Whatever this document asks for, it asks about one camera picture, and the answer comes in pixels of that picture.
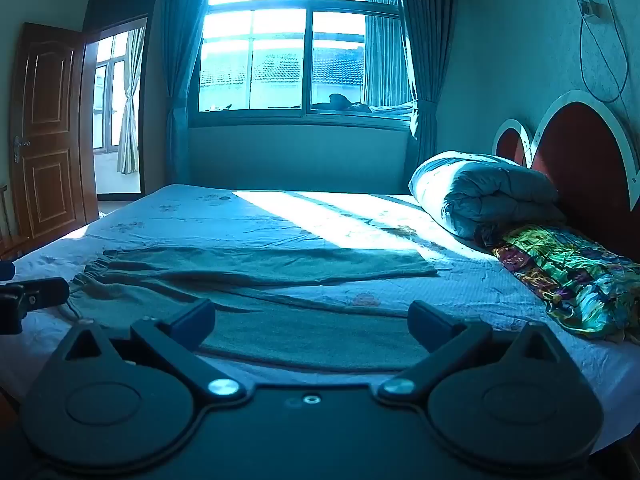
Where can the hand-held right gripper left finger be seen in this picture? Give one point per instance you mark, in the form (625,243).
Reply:
(192,322)

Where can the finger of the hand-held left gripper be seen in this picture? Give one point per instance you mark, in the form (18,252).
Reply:
(45,292)

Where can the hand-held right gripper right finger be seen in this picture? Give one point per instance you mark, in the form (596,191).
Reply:
(426,321)

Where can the grey-green pants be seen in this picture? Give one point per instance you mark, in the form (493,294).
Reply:
(250,300)

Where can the bed with floral sheet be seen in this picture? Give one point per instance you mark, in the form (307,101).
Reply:
(200,220)

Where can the folded grey quilt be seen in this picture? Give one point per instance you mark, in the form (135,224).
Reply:
(480,190)

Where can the colourful patterned pillow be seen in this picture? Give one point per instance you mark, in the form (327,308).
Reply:
(565,280)

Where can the brown wooden door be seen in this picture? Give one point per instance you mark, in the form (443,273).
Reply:
(47,130)

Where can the white balcony curtain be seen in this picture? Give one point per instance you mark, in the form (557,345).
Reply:
(131,110)

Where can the balcony window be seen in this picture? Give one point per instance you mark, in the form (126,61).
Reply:
(107,90)

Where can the red and white headboard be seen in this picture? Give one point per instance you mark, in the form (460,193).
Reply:
(585,160)

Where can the dark object on windowsill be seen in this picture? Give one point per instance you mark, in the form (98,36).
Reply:
(345,102)

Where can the teal curtain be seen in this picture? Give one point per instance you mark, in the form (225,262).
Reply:
(430,60)
(180,60)

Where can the sheer white window curtain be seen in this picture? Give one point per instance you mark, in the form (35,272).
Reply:
(385,50)

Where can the large bedroom window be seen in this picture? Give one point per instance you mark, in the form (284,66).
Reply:
(280,50)

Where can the wall socket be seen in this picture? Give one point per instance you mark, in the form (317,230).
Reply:
(591,10)

